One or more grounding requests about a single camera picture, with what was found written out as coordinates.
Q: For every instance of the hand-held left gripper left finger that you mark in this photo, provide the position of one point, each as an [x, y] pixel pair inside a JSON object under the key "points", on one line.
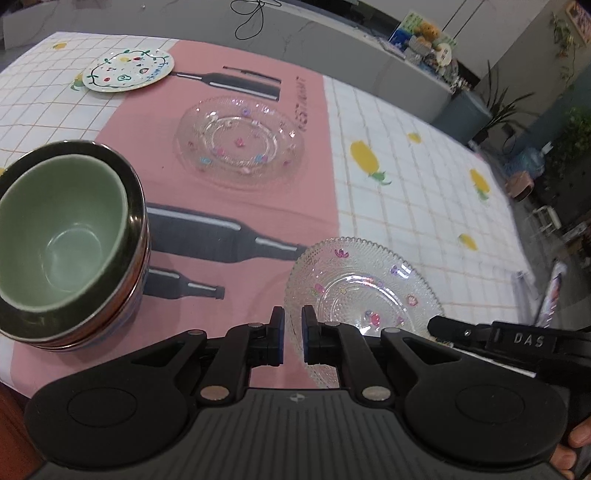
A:
{"points": [[277, 337]]}

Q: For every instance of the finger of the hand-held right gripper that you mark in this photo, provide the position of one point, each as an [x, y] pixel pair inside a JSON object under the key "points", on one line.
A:
{"points": [[461, 333]]}

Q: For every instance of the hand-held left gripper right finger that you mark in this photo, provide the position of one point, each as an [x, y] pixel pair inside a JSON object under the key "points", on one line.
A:
{"points": [[308, 337]]}

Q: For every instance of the small glass plate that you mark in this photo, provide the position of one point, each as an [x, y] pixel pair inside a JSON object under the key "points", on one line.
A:
{"points": [[360, 286]]}

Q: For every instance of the large glass plate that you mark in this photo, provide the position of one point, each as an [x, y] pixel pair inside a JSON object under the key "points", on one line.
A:
{"points": [[240, 143]]}

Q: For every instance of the orange steel bowl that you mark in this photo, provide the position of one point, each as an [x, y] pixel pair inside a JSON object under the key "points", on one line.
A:
{"points": [[135, 194]]}

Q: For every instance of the green ceramic bowl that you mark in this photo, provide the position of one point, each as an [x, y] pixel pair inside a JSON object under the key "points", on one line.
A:
{"points": [[60, 221]]}

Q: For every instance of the white painted plate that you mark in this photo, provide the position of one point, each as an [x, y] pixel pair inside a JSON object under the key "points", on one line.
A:
{"points": [[129, 71]]}

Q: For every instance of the person's right hand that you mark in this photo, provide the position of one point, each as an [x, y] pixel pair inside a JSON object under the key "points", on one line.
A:
{"points": [[581, 438]]}

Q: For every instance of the smartphone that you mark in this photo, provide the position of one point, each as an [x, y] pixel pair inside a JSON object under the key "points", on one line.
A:
{"points": [[551, 295]]}

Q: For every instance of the silver phone stand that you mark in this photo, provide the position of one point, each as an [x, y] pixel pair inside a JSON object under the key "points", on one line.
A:
{"points": [[524, 281]]}

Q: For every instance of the small white stool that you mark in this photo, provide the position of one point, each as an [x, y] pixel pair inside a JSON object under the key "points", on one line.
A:
{"points": [[547, 219]]}

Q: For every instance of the checked pink tablecloth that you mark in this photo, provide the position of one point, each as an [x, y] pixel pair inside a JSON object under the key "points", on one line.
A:
{"points": [[406, 194]]}

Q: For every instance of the pink space heater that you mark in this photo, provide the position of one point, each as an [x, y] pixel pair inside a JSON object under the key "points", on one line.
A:
{"points": [[521, 187]]}

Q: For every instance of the blue water bottle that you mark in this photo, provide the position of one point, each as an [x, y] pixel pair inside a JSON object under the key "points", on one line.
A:
{"points": [[526, 164]]}

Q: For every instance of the leafy green plant shelf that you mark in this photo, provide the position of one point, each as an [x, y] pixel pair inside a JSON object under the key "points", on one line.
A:
{"points": [[577, 143]]}

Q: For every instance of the grey trash bin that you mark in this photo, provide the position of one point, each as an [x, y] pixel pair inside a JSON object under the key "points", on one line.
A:
{"points": [[461, 115]]}

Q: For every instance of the tall potted plant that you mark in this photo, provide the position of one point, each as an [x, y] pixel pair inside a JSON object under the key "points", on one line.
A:
{"points": [[503, 106]]}

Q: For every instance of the round paper fan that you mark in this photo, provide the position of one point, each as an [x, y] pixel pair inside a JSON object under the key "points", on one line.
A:
{"points": [[444, 53]]}

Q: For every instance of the hanging green vine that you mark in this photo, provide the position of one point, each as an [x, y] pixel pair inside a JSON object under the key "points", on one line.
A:
{"points": [[565, 41]]}

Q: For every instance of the brown teddy bear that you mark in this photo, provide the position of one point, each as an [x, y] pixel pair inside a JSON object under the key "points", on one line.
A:
{"points": [[425, 31]]}

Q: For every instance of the green painted picture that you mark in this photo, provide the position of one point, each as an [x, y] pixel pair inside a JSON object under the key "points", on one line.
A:
{"points": [[406, 23]]}

